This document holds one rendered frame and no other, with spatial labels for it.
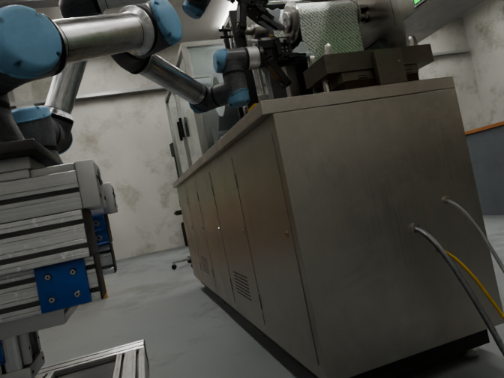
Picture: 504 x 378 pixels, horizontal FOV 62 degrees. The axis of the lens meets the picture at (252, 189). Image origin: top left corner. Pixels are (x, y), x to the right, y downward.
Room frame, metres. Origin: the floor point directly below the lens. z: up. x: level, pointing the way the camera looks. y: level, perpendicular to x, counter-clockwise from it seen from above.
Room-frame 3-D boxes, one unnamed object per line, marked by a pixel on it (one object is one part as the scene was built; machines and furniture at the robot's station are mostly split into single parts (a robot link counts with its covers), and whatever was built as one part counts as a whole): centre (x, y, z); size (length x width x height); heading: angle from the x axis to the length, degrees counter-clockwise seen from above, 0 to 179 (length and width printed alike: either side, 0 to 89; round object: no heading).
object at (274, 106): (2.46, -0.02, 0.88); 2.52 x 0.66 x 0.04; 17
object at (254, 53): (1.44, -0.09, 1.11); 0.08 x 0.05 x 0.08; 17
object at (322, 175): (2.46, -0.04, 0.43); 2.52 x 0.64 x 0.86; 17
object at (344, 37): (1.52, -0.39, 1.11); 0.23 x 0.01 x 0.18; 107
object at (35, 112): (1.29, 0.62, 0.98); 0.13 x 0.12 x 0.14; 6
